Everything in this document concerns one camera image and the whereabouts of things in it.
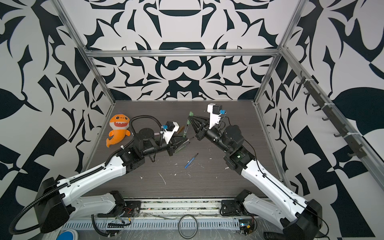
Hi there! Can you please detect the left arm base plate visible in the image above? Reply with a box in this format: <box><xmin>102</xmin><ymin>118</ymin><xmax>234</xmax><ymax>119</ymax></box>
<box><xmin>97</xmin><ymin>201</ymin><xmax>142</xmax><ymax>218</ymax></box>

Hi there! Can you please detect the blue pen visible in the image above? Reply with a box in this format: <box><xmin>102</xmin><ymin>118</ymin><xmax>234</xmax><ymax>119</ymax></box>
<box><xmin>185</xmin><ymin>153</ymin><xmax>199</xmax><ymax>169</ymax></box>

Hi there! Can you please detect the blue round button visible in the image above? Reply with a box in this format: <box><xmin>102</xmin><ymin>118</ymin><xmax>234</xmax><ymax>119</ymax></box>
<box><xmin>56</xmin><ymin>230</ymin><xmax>79</xmax><ymax>240</ymax></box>

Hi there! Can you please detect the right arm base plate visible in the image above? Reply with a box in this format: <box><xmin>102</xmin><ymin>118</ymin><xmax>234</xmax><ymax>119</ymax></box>
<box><xmin>220</xmin><ymin>200</ymin><xmax>259</xmax><ymax>217</ymax></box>

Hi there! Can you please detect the green lit circuit board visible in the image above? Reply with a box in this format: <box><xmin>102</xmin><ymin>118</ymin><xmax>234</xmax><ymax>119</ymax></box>
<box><xmin>239</xmin><ymin>219</ymin><xmax>258</xmax><ymax>236</ymax></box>

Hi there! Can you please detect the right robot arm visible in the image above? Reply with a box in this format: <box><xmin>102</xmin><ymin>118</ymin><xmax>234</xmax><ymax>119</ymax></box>
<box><xmin>188</xmin><ymin>116</ymin><xmax>328</xmax><ymax>240</ymax></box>

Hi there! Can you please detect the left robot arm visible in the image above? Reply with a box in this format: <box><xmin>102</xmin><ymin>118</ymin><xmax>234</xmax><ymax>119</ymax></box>
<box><xmin>9</xmin><ymin>115</ymin><xmax>188</xmax><ymax>235</ymax></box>

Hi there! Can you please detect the black cable loop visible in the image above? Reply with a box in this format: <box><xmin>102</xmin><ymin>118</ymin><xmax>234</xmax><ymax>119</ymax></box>
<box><xmin>177</xmin><ymin>214</ymin><xmax>199</xmax><ymax>240</ymax></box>

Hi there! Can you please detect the orange shark plush toy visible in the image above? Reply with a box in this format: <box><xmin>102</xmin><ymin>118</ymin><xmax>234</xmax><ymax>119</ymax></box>
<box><xmin>106</xmin><ymin>114</ymin><xmax>131</xmax><ymax>148</ymax></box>

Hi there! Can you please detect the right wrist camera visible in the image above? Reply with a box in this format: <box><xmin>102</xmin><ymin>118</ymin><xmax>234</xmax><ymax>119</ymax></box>
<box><xmin>207</xmin><ymin>103</ymin><xmax>226</xmax><ymax>129</ymax></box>

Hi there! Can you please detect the black device bottom right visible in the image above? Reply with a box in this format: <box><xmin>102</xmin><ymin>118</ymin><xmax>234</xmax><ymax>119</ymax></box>
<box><xmin>263</xmin><ymin>232</ymin><xmax>286</xmax><ymax>240</ymax></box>

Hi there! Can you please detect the wall hook rail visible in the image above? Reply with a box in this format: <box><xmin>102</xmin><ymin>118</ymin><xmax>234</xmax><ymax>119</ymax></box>
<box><xmin>298</xmin><ymin>76</ymin><xmax>368</xmax><ymax>159</ymax></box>

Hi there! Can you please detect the white slotted cable duct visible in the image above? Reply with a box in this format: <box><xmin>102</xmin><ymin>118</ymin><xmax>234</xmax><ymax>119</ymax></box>
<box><xmin>61</xmin><ymin>218</ymin><xmax>240</xmax><ymax>231</ymax></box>

